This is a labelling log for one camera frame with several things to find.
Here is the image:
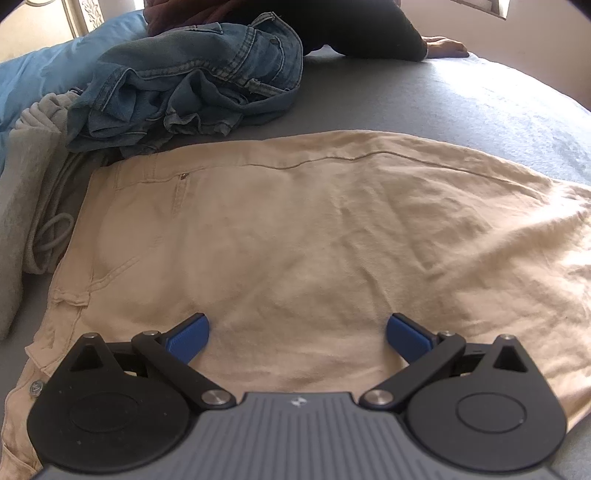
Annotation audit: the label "seated person in maroon jacket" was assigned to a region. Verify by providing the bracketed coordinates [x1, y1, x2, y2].
[143, 0, 470, 62]

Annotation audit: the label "cream carved headboard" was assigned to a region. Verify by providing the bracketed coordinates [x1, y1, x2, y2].
[0, 0, 105, 61]

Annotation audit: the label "blue duvet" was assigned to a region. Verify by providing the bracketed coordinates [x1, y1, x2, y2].
[1, 10, 147, 162]

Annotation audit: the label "beige trousers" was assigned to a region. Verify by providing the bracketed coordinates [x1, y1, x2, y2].
[0, 129, 591, 476]

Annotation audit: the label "blue denim jeans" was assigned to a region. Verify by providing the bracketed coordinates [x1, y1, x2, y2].
[67, 13, 304, 158]

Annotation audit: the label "grey sweatpants with drawstring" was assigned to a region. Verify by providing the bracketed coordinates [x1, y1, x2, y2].
[0, 91, 116, 338]

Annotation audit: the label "grey bed blanket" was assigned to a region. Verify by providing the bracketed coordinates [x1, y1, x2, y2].
[0, 44, 591, 480]

